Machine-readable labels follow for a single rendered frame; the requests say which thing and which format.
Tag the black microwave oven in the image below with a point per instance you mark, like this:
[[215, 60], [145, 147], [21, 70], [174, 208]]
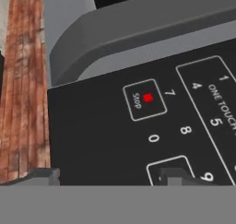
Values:
[[101, 135]]

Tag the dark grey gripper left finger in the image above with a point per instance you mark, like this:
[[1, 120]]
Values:
[[43, 177]]

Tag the grey microwave door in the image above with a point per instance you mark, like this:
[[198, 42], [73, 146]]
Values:
[[67, 12]]

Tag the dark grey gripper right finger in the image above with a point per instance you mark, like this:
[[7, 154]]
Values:
[[173, 178]]

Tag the microwave start button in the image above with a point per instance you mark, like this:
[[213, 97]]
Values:
[[153, 172]]

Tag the reddish wooden cabinet panel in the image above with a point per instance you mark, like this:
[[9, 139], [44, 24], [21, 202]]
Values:
[[24, 95]]

